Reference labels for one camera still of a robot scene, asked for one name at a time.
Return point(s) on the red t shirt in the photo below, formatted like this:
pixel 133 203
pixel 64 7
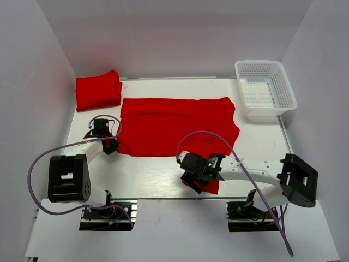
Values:
pixel 98 92
pixel 159 127

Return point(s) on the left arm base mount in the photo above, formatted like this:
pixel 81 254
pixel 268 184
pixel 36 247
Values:
pixel 112 219

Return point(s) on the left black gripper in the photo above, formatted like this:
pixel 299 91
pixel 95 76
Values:
pixel 113 148

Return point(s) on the white plastic basket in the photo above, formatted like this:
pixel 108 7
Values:
pixel 265 89

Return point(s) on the folded red t shirt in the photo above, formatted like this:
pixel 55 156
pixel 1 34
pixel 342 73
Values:
pixel 98 92

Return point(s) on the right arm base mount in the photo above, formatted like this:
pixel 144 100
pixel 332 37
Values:
pixel 243 217

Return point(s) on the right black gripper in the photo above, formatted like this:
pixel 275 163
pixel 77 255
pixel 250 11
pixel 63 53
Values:
pixel 190 178

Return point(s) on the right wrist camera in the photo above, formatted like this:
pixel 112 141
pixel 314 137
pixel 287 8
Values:
pixel 181 156

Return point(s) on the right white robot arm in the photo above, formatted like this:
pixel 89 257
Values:
pixel 291 180

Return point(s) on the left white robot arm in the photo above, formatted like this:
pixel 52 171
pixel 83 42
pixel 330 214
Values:
pixel 69 179

